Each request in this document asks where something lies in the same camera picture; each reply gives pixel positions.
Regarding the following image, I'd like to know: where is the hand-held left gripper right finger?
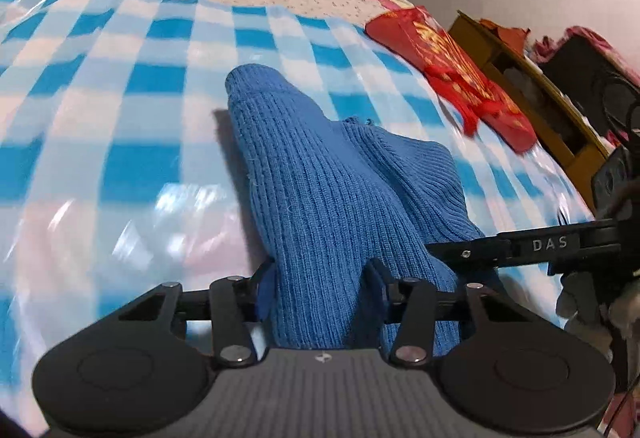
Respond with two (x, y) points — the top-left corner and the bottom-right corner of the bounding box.
(364, 258), (533, 366)

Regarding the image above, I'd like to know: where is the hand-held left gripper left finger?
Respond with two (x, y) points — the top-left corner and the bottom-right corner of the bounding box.
(117, 258), (277, 366)

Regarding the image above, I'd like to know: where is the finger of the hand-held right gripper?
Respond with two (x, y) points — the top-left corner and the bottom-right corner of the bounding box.
(424, 230), (513, 271)

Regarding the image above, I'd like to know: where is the blue knit sweater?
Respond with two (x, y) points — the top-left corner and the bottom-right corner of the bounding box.
(224, 63), (507, 355)

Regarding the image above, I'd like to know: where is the person's right hand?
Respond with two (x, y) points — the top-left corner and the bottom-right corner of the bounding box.
(556, 270), (640, 351)

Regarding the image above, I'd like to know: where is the wooden bedside cabinet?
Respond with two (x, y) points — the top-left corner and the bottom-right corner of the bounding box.
(446, 9), (617, 186)

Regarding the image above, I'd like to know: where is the black speaker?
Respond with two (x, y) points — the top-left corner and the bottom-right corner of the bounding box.
(539, 33), (640, 146)

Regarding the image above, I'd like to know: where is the red bag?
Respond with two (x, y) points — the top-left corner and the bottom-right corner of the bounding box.
(364, 7), (540, 155)

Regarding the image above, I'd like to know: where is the red cloth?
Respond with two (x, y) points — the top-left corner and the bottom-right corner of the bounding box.
(529, 24), (640, 71)

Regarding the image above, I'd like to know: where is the blue white checkered sheet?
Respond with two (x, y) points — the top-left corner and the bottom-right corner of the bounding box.
(0, 0), (598, 369)

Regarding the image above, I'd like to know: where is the black cable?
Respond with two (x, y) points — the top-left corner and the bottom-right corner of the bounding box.
(599, 70), (640, 144)

